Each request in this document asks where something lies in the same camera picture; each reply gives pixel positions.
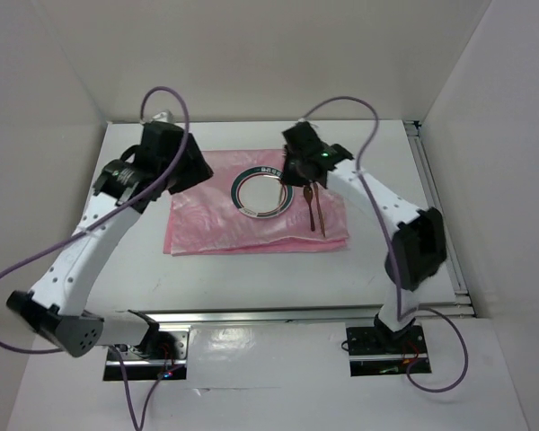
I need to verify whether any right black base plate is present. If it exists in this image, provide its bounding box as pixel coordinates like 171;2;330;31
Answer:
340;325;432;377

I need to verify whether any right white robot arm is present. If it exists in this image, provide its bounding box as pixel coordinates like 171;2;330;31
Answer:
281;121;447;352

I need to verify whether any copper fork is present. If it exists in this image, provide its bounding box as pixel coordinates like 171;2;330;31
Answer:
277;182;286;209

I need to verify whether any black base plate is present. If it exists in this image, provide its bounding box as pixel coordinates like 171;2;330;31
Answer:
102;325;190;382
340;325;432;377

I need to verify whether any copper knife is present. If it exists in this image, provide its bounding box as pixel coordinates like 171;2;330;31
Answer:
313;182;326;238

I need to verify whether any copper spoon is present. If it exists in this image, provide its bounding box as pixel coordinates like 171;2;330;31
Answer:
303;185;316;232

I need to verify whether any white plate green rim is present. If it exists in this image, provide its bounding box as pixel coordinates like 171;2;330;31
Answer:
230;165;294;220

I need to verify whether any aluminium right side rail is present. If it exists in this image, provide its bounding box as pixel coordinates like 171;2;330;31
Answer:
403;119;473;315

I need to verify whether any aluminium rail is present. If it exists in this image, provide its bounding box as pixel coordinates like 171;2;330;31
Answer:
403;119;473;315
102;304;477;327

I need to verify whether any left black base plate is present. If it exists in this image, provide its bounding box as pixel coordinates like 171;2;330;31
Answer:
102;325;190;382

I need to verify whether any aluminium front rail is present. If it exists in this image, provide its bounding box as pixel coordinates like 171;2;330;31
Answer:
102;304;477;327

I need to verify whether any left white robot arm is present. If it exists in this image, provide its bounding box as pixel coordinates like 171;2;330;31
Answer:
6;121;213;358

